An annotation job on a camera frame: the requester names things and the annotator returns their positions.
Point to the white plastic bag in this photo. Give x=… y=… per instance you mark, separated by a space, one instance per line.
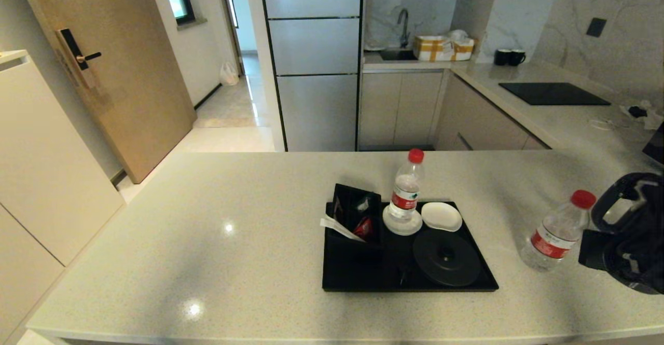
x=229 y=74

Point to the white tall cabinet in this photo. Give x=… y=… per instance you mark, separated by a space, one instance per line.
x=46 y=179

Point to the kitchen sink basin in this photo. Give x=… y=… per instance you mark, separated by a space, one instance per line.
x=397 y=54

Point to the white round saucer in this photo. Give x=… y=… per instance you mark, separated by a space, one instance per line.
x=402 y=229
x=441 y=216

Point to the black mug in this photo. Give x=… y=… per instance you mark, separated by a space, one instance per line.
x=516 y=57
x=501 y=57

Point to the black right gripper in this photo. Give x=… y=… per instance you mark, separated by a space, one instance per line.
x=646 y=236

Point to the black sachet holder box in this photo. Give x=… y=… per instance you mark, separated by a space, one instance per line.
x=337 y=192

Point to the beige cooktop base cabinet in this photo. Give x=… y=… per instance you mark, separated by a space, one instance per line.
x=482 y=121

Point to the black induction cooktop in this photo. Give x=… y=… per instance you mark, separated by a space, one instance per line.
x=554 y=93

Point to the red sachet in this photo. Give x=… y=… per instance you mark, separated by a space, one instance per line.
x=364 y=227

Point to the brown coffee sachet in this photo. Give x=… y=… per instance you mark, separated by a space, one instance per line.
x=337 y=209

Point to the white box yellow tape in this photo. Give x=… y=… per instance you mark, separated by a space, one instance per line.
x=431 y=48
x=464 y=49

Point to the black rectangular serving tray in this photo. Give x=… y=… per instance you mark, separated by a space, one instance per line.
x=363 y=277

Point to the white crumpled cloth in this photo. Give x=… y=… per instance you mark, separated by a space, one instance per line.
x=653 y=120

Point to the dark kitchen faucet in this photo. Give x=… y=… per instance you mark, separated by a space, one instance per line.
x=403 y=22

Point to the clear water bottle red cap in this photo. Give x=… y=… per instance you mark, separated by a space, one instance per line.
x=552 y=241
x=405 y=189

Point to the black wall socket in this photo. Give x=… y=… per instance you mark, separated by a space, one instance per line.
x=596 y=27

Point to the beige sink base cabinet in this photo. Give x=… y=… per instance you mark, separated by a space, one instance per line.
x=399 y=108

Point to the brown wooden door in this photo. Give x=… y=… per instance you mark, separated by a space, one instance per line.
x=129 y=85

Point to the black power adapter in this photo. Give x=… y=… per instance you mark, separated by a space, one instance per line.
x=638 y=111

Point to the white paper stick packet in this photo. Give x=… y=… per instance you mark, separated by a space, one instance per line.
x=336 y=226

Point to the packets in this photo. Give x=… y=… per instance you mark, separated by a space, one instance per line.
x=364 y=203

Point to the black round kettle base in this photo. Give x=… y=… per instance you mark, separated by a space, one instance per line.
x=446 y=259

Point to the silver refrigerator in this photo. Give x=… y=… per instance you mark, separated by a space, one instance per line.
x=316 y=75

